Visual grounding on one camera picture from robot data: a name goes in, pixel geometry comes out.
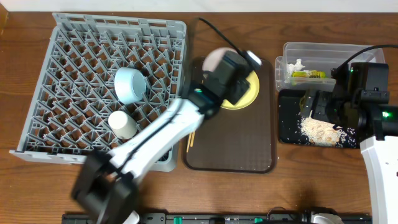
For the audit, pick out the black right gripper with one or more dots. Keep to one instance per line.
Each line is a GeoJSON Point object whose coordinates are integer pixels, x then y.
{"type": "Point", "coordinates": [308, 101]}

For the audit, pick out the yellow plate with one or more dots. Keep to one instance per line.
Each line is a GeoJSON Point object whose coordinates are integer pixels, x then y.
{"type": "Point", "coordinates": [248, 97]}

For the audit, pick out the white bowl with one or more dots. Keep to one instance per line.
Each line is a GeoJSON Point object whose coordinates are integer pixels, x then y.
{"type": "Point", "coordinates": [214, 58]}

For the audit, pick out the white tissue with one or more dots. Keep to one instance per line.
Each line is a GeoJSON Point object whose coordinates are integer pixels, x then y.
{"type": "Point", "coordinates": [297, 66]}

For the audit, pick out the wooden chopstick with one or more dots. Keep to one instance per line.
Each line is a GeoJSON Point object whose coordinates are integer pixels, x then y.
{"type": "Point", "coordinates": [188, 143]}
{"type": "Point", "coordinates": [192, 139]}

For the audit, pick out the green yellow snack wrapper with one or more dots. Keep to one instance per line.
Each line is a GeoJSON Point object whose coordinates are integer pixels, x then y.
{"type": "Point", "coordinates": [307, 75]}

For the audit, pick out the light blue plate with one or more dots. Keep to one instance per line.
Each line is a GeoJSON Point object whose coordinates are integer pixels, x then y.
{"type": "Point", "coordinates": [129, 85]}

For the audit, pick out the white green cup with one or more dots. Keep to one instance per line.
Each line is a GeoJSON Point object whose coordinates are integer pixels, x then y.
{"type": "Point", "coordinates": [122, 125]}

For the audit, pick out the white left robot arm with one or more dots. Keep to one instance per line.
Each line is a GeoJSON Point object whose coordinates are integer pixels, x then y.
{"type": "Point", "coordinates": [107, 187]}

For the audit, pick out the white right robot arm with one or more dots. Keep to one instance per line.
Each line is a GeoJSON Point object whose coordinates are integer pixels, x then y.
{"type": "Point", "coordinates": [380, 157]}

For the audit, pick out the rice food waste pile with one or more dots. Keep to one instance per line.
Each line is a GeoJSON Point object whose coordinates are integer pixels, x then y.
{"type": "Point", "coordinates": [321, 133]}

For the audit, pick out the brown plastic tray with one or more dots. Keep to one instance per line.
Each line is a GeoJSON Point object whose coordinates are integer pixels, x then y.
{"type": "Point", "coordinates": [239, 140]}

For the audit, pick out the black plastic tray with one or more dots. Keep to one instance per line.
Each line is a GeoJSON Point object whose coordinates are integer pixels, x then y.
{"type": "Point", "coordinates": [289, 118]}

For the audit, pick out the clear plastic bin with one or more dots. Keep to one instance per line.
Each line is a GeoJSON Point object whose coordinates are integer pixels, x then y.
{"type": "Point", "coordinates": [314, 56]}

